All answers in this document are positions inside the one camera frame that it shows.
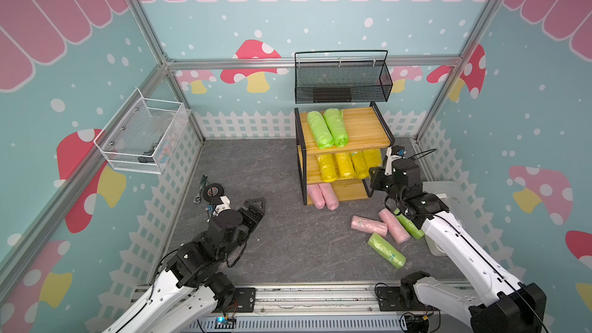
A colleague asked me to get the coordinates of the yellow trash bag roll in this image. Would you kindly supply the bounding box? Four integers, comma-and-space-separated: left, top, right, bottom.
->
350, 151, 368, 180
317, 154, 338, 183
335, 152, 356, 179
362, 148, 384, 171

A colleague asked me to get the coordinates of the pink trash bag roll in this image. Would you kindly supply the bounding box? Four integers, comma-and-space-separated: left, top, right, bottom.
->
379, 208, 411, 245
307, 183, 326, 210
350, 216, 389, 237
319, 183, 339, 211

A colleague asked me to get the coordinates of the green trash bag roll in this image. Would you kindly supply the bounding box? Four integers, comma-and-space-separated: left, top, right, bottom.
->
396, 214, 425, 240
323, 108, 349, 147
307, 111, 335, 150

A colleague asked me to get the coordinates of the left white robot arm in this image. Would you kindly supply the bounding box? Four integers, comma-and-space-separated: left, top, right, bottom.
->
106, 198, 266, 332

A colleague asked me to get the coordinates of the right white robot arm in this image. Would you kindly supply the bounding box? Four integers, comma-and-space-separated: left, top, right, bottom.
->
369, 157, 548, 332

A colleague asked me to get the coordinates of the green trash bag roll floor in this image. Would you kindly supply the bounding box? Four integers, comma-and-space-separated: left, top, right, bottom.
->
367, 233, 406, 269

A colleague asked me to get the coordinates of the black tape roll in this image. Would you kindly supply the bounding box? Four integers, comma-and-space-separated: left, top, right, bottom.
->
202, 183, 224, 203

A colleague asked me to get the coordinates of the translucent plastic storage box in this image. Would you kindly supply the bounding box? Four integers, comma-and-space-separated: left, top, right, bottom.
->
420, 180, 487, 256

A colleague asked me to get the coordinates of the green circuit board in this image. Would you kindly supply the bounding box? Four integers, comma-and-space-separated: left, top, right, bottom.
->
214, 316, 237, 329

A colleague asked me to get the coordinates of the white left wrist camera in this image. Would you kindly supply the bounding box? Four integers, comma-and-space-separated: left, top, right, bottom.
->
211, 196, 231, 217

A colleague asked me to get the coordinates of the wooden three-tier shelf black frame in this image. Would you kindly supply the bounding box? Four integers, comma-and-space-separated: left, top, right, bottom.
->
294, 102, 395, 205

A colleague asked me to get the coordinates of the green handled ratchet wrench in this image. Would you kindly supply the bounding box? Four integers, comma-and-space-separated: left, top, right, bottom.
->
193, 174, 208, 204

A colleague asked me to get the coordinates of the black wire mesh basket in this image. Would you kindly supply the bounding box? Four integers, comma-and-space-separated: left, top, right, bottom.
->
294, 49, 393, 104

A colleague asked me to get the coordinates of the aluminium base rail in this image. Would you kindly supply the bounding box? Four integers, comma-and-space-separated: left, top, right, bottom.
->
181, 282, 474, 332

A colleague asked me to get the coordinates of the white wire mesh basket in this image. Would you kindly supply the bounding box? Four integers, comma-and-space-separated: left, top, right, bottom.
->
94, 89, 189, 174

